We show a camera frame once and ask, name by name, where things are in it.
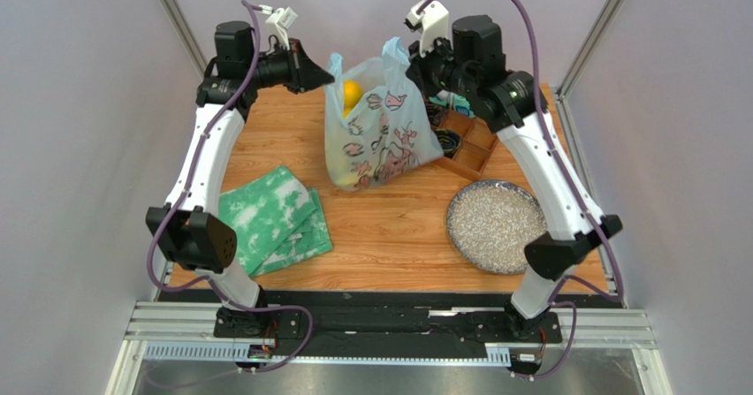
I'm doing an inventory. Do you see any aluminium frame rail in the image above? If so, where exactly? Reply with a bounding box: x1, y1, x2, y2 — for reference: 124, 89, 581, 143
106, 291, 672, 394

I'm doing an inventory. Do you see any black item in tray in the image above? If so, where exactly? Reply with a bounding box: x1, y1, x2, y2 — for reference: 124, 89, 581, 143
425, 101, 449, 128

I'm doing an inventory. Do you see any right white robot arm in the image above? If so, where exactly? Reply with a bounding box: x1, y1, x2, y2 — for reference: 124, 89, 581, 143
405, 11, 622, 339

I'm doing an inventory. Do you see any speckled round plate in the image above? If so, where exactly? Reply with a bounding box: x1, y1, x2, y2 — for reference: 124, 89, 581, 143
445, 179, 546, 275

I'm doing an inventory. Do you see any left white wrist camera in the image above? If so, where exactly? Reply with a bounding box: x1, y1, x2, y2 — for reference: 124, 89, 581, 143
258, 5, 298, 50

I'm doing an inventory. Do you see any translucent printed plastic bag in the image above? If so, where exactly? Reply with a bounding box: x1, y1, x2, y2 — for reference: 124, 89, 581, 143
324, 37, 443, 192

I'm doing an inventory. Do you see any brown wooden compartment tray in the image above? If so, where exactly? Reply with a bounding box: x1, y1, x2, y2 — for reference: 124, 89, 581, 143
432, 110, 498, 181

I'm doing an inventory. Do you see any yellow fake lemon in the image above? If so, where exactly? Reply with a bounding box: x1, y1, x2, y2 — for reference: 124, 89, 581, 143
342, 80, 363, 118

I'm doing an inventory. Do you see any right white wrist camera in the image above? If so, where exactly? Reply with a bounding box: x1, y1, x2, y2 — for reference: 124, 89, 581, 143
405, 0, 450, 57

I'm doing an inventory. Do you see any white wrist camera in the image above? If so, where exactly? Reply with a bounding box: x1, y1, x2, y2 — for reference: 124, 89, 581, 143
258, 5, 298, 50
405, 0, 450, 57

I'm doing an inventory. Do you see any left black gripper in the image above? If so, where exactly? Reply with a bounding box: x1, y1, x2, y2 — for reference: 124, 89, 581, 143
245, 39, 334, 95

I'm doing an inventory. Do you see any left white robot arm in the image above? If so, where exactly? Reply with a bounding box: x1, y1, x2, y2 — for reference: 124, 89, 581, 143
146, 19, 334, 336

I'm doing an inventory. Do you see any green white folded cloth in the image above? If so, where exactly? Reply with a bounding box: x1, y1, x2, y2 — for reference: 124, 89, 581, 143
219, 165, 333, 277

